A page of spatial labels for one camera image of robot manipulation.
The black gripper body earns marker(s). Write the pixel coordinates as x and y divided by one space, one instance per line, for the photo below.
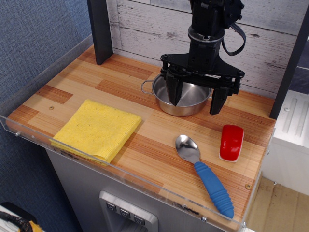
203 66

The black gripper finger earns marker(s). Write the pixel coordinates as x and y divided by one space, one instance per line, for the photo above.
174 89
219 97

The red toy sushi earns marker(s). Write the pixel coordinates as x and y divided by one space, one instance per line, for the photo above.
231 143

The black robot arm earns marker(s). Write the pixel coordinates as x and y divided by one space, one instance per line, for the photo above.
210 19

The yellow folded towel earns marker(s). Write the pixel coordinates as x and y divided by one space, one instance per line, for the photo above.
96 132

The small steel pot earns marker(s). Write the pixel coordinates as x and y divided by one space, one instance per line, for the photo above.
193 98

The white toy sink unit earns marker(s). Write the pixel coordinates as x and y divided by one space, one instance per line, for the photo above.
287 157

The grey toy fridge cabinet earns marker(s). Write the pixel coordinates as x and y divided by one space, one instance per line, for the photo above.
107 202

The black and yellow object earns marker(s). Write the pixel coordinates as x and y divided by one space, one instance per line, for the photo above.
15 219

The blue handled metal spoon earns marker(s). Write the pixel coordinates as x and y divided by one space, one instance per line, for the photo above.
189 151

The right dark vertical post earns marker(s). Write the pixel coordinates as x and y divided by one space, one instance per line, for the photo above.
291 67

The dark vertical post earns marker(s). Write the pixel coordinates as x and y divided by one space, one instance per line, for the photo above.
291 67
100 27

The left dark vertical post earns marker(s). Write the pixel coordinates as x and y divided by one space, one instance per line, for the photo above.
100 27

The clear acrylic guard rail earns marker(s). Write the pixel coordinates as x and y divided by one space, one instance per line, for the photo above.
147 177

